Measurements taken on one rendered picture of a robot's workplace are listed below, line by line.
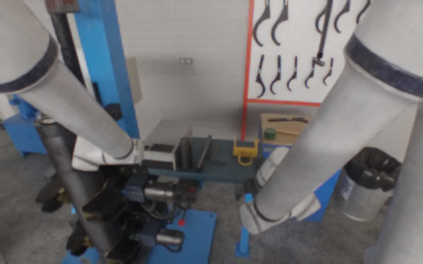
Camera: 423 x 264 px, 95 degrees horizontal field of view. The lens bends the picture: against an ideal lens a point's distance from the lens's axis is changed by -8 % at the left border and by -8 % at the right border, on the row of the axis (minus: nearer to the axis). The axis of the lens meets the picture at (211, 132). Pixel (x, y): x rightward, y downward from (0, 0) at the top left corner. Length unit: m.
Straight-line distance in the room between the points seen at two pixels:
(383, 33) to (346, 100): 0.09
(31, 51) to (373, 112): 0.43
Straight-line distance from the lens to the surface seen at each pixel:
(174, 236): 1.65
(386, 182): 2.43
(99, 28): 1.41
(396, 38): 0.26
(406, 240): 0.50
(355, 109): 0.30
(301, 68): 2.84
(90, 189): 1.37
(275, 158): 0.68
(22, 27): 0.35
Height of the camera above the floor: 1.89
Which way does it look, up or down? 30 degrees down
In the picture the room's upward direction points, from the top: 1 degrees counter-clockwise
